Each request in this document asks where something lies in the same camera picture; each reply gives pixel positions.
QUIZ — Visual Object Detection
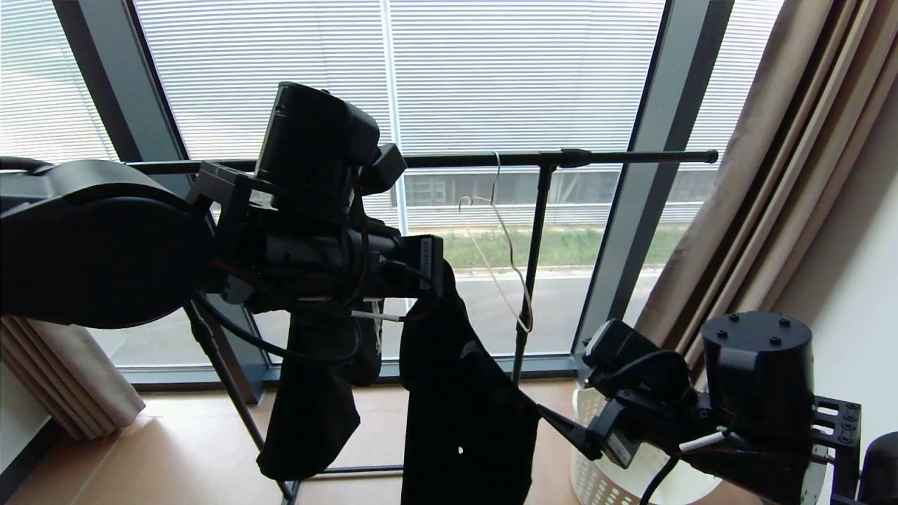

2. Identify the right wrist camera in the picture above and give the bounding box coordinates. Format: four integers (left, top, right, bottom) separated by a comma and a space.
581, 318, 695, 422

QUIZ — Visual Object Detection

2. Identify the window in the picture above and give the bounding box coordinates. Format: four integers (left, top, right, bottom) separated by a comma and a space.
0, 0, 786, 386

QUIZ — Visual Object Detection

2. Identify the black clothes rack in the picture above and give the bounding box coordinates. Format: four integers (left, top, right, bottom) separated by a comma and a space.
125, 147, 720, 505

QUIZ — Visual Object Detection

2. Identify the white laundry basket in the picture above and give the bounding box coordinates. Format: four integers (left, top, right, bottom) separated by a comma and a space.
570, 387, 723, 505

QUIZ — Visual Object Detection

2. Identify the black garment with white cords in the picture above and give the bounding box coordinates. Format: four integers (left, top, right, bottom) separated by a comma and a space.
256, 298, 385, 483

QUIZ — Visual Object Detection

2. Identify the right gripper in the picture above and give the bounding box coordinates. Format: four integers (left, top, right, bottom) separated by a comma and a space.
591, 402, 704, 471

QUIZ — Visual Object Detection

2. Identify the pink clothes hanger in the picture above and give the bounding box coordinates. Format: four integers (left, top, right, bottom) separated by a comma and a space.
458, 151, 535, 334

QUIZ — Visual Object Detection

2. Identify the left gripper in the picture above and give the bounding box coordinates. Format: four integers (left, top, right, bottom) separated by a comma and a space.
256, 216, 448, 314

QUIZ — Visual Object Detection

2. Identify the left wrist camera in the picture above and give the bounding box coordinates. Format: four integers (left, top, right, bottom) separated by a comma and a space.
359, 142, 409, 198

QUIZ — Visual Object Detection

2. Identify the beige curtain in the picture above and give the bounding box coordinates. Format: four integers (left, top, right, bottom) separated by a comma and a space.
0, 316, 146, 441
631, 0, 898, 393

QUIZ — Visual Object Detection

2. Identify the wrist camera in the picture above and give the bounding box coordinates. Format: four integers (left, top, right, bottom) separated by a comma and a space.
581, 318, 695, 422
359, 142, 409, 198

